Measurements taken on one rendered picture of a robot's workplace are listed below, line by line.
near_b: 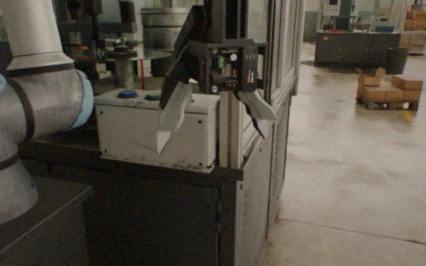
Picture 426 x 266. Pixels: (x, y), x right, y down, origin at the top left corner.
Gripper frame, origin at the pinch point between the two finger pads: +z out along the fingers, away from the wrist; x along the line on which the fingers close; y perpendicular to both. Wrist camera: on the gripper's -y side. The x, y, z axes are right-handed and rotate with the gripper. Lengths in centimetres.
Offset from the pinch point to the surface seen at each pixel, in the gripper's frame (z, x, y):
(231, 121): 5.5, 14.2, -25.2
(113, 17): -15, 5, -162
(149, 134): 8.6, -2.6, -32.1
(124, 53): -5, -1, -74
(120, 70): 1, -3, -77
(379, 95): 72, 310, -255
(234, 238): 36.5, 15.8, -25.2
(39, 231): 17.7, -24.8, -15.6
